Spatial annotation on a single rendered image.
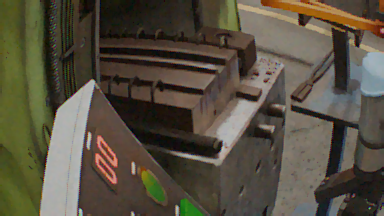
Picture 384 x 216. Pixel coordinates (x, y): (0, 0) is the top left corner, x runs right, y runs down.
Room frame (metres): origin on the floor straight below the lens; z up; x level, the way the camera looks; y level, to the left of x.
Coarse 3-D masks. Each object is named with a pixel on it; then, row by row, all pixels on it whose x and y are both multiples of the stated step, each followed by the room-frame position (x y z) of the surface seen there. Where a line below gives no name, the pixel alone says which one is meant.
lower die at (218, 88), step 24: (144, 48) 1.15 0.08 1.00; (168, 48) 1.14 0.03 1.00; (192, 48) 1.14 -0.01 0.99; (216, 48) 1.14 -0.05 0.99; (120, 72) 1.08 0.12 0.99; (144, 72) 1.07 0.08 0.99; (168, 72) 1.06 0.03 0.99; (192, 72) 1.05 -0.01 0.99; (216, 72) 1.04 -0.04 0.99; (120, 96) 1.01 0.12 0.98; (144, 96) 1.00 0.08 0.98; (168, 96) 1.00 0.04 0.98; (192, 96) 0.99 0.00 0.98; (216, 96) 1.03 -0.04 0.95; (144, 120) 0.99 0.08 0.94; (168, 120) 0.97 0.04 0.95; (192, 120) 0.95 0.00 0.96
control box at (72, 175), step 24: (72, 96) 0.67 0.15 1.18; (96, 96) 0.65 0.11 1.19; (72, 120) 0.60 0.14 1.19; (96, 120) 0.60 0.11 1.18; (120, 120) 0.66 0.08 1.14; (72, 144) 0.54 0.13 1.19; (96, 144) 0.56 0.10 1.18; (120, 144) 0.62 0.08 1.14; (48, 168) 0.52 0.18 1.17; (72, 168) 0.49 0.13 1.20; (96, 168) 0.52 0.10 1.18; (120, 168) 0.57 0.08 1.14; (144, 168) 0.62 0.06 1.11; (48, 192) 0.47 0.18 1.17; (72, 192) 0.44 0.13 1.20; (96, 192) 0.48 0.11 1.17; (120, 192) 0.52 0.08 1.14; (144, 192) 0.57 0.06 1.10; (168, 192) 0.63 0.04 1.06
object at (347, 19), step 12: (264, 0) 1.18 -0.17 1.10; (276, 0) 1.17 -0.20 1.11; (288, 0) 1.18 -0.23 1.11; (300, 12) 1.14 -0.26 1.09; (312, 12) 1.13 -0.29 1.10; (324, 12) 1.11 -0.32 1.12; (336, 12) 1.11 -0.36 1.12; (348, 24) 1.08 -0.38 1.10; (360, 24) 1.06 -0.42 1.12; (372, 24) 1.04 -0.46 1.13
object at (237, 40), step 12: (192, 36) 1.23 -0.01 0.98; (216, 36) 1.23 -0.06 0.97; (228, 36) 1.23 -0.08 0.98; (240, 36) 1.22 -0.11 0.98; (252, 36) 1.23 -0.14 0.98; (228, 48) 1.18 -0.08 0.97; (240, 48) 1.17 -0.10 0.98; (252, 48) 1.21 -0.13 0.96; (252, 60) 1.20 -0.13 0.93; (240, 72) 1.17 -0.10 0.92
